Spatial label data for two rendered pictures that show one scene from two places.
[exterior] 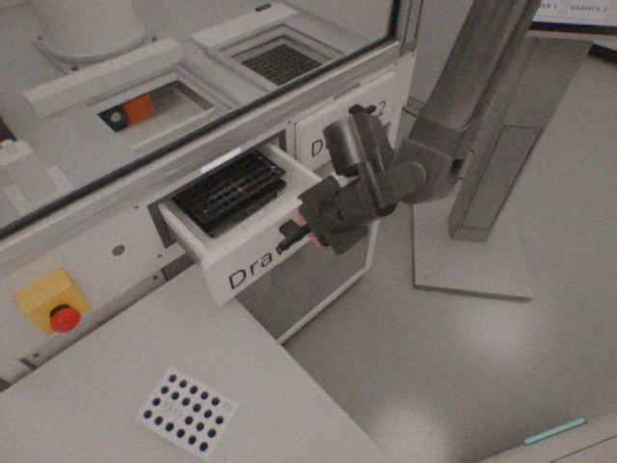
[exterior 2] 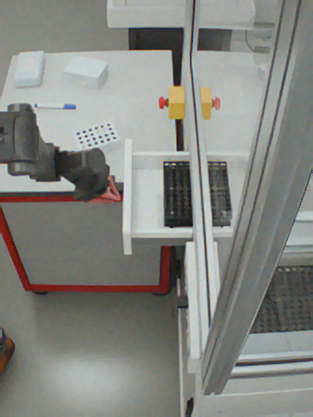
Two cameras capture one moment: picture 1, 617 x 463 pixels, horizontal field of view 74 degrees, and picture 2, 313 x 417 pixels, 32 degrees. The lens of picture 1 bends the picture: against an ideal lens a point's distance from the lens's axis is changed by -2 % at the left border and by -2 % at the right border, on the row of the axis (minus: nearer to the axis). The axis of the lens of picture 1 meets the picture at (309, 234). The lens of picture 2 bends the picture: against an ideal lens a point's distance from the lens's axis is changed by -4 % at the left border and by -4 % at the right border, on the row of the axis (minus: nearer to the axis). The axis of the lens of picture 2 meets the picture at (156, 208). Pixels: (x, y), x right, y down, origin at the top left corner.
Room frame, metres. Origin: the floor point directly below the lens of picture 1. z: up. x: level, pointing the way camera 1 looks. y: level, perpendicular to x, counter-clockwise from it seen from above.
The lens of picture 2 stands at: (1.05, -0.54, 2.05)
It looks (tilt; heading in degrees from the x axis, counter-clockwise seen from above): 55 degrees down; 132
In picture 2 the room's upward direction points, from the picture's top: 1 degrees clockwise
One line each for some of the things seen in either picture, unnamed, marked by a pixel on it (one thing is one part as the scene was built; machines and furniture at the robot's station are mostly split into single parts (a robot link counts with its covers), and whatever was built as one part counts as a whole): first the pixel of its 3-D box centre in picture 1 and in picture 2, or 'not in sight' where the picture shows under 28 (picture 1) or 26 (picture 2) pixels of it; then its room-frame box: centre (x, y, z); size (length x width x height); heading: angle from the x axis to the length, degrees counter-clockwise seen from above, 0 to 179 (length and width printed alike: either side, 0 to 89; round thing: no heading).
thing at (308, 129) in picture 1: (348, 119); (191, 307); (0.75, -0.08, 0.87); 0.29 x 0.02 x 0.11; 133
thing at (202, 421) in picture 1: (190, 414); (96, 140); (0.17, 0.17, 0.78); 0.12 x 0.08 x 0.04; 64
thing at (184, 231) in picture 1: (210, 176); (210, 196); (0.58, 0.19, 0.86); 0.40 x 0.26 x 0.06; 43
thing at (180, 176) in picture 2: (212, 177); (207, 195); (0.58, 0.18, 0.87); 0.22 x 0.18 x 0.06; 43
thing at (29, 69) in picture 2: not in sight; (29, 68); (-0.25, 0.24, 0.78); 0.15 x 0.10 x 0.04; 134
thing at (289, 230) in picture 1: (292, 231); (116, 187); (0.41, 0.03, 0.91); 0.07 x 0.04 x 0.01; 133
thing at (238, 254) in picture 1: (281, 234); (128, 195); (0.43, 0.04, 0.87); 0.29 x 0.02 x 0.11; 133
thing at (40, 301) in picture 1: (55, 303); (175, 102); (0.30, 0.37, 0.88); 0.07 x 0.05 x 0.07; 133
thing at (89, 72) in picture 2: not in sight; (86, 72); (-0.08, 0.36, 0.79); 0.13 x 0.09 x 0.05; 23
